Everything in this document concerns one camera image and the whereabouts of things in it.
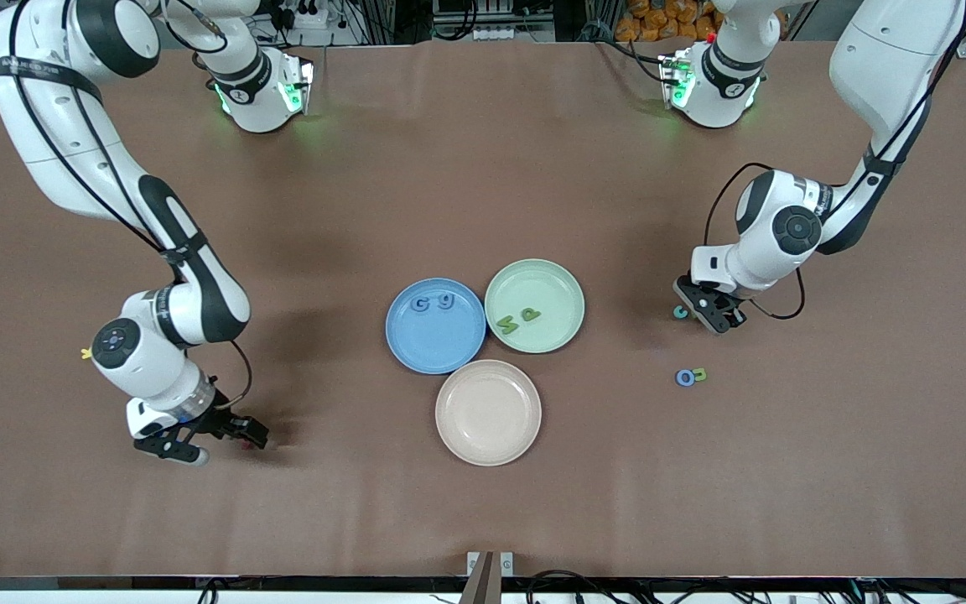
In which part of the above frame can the green plate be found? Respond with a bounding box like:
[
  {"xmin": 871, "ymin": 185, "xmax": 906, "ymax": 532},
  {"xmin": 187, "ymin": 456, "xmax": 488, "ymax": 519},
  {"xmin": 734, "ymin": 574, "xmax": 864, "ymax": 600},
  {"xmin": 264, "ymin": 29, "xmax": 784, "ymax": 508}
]
[{"xmin": 484, "ymin": 258, "xmax": 586, "ymax": 355}]

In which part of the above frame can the blue plate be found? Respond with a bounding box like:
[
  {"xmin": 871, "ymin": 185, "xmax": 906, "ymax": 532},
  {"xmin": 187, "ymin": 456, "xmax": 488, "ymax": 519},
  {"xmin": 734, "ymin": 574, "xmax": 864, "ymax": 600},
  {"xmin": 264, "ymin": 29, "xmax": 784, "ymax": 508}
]
[{"xmin": 385, "ymin": 278, "xmax": 487, "ymax": 375}]

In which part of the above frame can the beige plate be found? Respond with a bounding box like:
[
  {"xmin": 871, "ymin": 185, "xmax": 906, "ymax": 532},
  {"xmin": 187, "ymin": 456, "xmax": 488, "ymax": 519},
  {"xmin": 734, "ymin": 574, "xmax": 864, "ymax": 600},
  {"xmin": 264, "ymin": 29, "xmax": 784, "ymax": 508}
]
[{"xmin": 435, "ymin": 359, "xmax": 543, "ymax": 467}]

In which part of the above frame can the bag of oranges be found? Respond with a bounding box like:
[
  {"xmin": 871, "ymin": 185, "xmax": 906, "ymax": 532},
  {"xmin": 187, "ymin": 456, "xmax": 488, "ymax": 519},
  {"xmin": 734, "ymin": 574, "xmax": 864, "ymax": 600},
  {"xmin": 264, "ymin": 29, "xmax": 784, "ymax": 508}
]
[{"xmin": 615, "ymin": 0, "xmax": 723, "ymax": 43}]

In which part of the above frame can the black background equipment box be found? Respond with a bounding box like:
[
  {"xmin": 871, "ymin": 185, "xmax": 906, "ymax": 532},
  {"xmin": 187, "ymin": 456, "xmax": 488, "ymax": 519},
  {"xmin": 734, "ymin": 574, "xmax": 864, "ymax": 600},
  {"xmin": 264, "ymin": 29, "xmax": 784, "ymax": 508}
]
[{"xmin": 435, "ymin": 0, "xmax": 553, "ymax": 26}]

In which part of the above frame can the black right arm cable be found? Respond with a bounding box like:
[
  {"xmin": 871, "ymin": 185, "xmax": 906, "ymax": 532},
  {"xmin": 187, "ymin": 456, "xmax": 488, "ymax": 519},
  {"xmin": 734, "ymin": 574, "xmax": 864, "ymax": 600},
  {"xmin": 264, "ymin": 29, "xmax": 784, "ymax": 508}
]
[{"xmin": 9, "ymin": 0, "xmax": 254, "ymax": 412}]

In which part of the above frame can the grey brown upright post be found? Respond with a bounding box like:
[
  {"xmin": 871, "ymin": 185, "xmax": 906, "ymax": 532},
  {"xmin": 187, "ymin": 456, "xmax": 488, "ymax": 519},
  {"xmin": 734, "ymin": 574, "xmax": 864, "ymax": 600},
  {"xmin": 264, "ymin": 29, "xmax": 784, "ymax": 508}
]
[{"xmin": 460, "ymin": 551, "xmax": 501, "ymax": 604}]

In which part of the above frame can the grey metal table bracket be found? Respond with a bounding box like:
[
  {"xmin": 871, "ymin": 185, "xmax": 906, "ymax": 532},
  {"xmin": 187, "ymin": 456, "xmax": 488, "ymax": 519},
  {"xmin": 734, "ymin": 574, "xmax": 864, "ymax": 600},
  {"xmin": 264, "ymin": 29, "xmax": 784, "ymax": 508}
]
[{"xmin": 467, "ymin": 551, "xmax": 514, "ymax": 579}]

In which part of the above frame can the black cable loop under table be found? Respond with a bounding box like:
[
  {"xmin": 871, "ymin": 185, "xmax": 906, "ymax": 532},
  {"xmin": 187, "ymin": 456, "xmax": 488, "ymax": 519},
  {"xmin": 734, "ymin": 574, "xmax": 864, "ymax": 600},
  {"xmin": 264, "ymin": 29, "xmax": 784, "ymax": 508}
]
[{"xmin": 525, "ymin": 570, "xmax": 611, "ymax": 604}]

